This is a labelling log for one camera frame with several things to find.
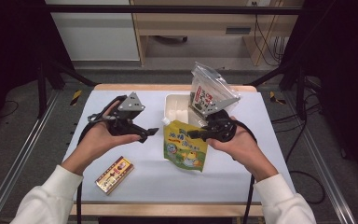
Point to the white cabinet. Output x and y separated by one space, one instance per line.
96 34

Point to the red and gold snack box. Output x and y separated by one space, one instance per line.
114 175

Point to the person's left hand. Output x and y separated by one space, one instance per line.
96 143

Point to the black horizontal frame bar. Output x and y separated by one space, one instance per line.
167 9

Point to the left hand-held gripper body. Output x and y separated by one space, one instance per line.
127 107

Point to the person's right hand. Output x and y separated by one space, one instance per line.
245 149

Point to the cream plastic bin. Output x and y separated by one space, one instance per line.
177 109

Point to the clear bag of dried seaweed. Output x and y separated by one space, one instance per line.
208 84

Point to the black curtain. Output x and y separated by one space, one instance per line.
345 62
9 46

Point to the yellow and black floor tape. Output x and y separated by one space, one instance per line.
75 97
275 98

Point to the black metal stand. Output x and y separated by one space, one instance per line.
43 90
300 90

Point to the yellow spouted pouch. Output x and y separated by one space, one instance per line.
183 152

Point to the aluminium floor rail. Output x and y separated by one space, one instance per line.
323 161
18 155

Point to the white table mat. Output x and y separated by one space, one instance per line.
155 180

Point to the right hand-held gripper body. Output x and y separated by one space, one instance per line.
222 127

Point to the light wooden desk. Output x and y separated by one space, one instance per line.
195 21

